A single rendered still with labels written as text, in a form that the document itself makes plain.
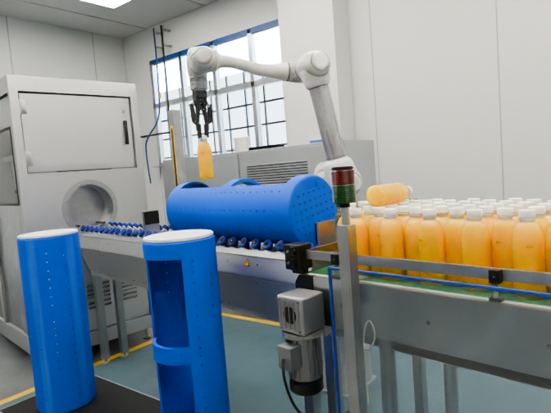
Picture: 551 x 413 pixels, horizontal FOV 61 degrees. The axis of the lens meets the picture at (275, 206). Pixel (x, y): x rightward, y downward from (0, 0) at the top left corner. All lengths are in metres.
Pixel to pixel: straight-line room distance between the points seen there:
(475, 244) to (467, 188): 3.26
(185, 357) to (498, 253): 1.16
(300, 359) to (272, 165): 2.62
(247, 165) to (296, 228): 2.43
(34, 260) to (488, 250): 1.99
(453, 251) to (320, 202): 0.66
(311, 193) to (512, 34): 3.07
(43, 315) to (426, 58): 3.77
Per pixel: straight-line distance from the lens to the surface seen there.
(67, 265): 2.55
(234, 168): 4.30
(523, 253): 1.31
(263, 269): 1.93
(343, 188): 1.27
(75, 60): 7.35
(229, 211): 2.03
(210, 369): 1.95
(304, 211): 1.82
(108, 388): 2.89
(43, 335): 2.62
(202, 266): 1.83
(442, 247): 1.42
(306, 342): 1.56
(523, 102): 4.50
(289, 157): 3.90
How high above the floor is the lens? 1.27
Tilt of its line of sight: 5 degrees down
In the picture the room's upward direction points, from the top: 4 degrees counter-clockwise
